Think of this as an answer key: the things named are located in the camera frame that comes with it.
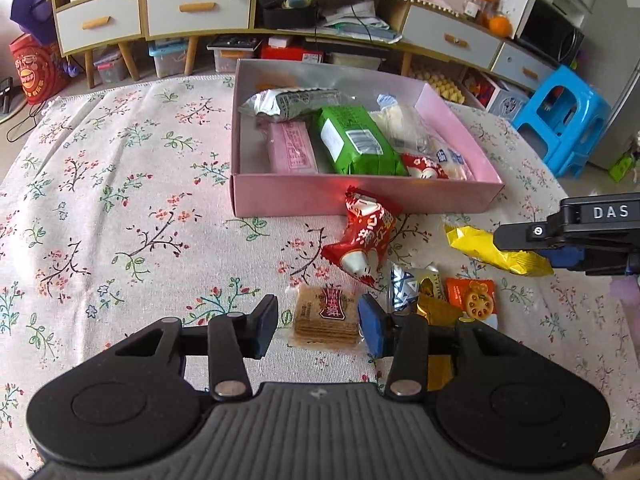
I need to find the yellow snack bag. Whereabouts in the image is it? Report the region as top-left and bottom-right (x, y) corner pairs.
(445, 224), (553, 278)

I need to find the brown beef cracker pack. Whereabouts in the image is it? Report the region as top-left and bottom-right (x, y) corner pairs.
(288, 284), (361, 350)

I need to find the green snack pack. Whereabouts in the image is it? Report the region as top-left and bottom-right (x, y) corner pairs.
(317, 105), (408, 177)

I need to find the gold foil snack packet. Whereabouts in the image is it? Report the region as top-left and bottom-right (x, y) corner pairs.
(416, 294), (462, 391)

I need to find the blue triangle snack packet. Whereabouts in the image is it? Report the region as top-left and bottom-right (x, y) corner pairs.
(388, 263), (445, 311)

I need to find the orange white biscuit pack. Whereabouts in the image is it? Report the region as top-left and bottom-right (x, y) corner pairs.
(445, 278), (498, 330)

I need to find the red candy snack bag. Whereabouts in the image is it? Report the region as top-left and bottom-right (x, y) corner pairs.
(321, 186), (401, 287)

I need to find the blue plastic stool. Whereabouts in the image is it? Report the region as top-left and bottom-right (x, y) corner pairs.
(512, 65), (611, 178)

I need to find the red snack in box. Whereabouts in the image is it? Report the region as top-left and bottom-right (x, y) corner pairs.
(400, 153), (449, 180)

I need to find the pink cardboard box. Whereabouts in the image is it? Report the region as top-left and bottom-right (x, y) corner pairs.
(229, 58), (506, 220)

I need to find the white printed carton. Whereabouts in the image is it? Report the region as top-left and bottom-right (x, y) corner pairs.
(461, 67), (529, 122)

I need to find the yellow egg tray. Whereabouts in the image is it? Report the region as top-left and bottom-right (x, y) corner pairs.
(408, 67), (465, 104)

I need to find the clear white snack bag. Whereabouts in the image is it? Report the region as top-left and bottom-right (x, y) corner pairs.
(370, 93), (433, 154)

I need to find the floral tablecloth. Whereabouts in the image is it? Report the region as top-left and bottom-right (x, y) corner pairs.
(1, 76), (639, 477)

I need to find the pink snack pack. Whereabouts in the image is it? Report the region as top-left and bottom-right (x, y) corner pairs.
(262, 122), (318, 174)

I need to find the black microwave oven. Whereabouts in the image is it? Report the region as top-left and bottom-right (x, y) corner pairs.
(515, 0), (584, 66)

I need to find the orange fruit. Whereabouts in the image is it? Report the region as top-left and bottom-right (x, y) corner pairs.
(487, 15), (513, 38)

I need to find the silver green snack bag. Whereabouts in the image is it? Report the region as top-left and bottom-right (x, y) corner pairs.
(239, 88), (354, 122)

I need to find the red flat box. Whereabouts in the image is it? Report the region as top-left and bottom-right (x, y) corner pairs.
(259, 44), (323, 63)

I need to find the clear storage bin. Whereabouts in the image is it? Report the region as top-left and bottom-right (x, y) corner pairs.
(148, 39), (188, 78)

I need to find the red lantern bag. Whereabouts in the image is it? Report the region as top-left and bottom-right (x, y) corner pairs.
(9, 34), (70, 105)

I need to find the wooden tv cabinet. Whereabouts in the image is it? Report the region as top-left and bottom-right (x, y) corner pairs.
(51, 0), (553, 91)

